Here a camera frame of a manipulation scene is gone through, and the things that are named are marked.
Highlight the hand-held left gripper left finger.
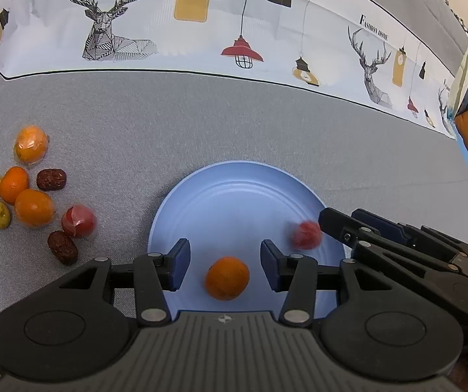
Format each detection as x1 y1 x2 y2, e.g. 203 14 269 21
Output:
56 238 191 324

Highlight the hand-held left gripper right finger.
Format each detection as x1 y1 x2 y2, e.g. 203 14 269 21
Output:
259 240 385 324

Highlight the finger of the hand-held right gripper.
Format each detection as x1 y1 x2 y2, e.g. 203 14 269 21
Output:
318 207 460 283
351 208 468 260

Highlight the plastic-wrapped red fruit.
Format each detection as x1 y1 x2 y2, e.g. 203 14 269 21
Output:
290 220 323 251
61 205 98 240

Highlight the bare orange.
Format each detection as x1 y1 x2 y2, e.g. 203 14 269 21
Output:
0 166 30 205
205 256 250 302

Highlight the light blue round plate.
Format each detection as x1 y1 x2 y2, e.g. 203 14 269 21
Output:
147 160 355 319

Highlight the dried red date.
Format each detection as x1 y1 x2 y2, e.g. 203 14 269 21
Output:
47 231 79 265
37 168 68 191

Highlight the grey fabric sofa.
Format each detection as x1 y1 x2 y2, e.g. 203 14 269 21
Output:
0 0 468 392

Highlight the plastic-wrapped orange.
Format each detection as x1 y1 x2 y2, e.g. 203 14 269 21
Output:
14 188 56 228
14 125 49 165

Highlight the white deer-print cloth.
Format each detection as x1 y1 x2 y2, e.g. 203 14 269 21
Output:
0 0 468 139

